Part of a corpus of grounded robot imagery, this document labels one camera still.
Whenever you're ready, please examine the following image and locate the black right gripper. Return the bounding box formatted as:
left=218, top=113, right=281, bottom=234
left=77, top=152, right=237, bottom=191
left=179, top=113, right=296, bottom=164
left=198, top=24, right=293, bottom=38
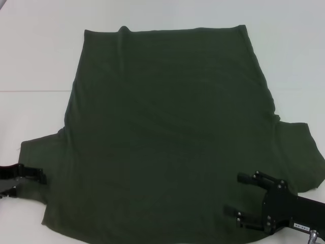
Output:
left=223, top=170, right=325, bottom=233

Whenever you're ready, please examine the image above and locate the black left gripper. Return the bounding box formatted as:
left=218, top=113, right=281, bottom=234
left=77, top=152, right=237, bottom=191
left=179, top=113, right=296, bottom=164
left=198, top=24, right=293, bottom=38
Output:
left=0, top=164, right=48, bottom=200

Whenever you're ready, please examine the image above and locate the dark green shirt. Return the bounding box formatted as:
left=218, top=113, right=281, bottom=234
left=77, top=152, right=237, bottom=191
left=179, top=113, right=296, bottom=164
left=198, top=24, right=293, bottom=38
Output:
left=17, top=24, right=325, bottom=244

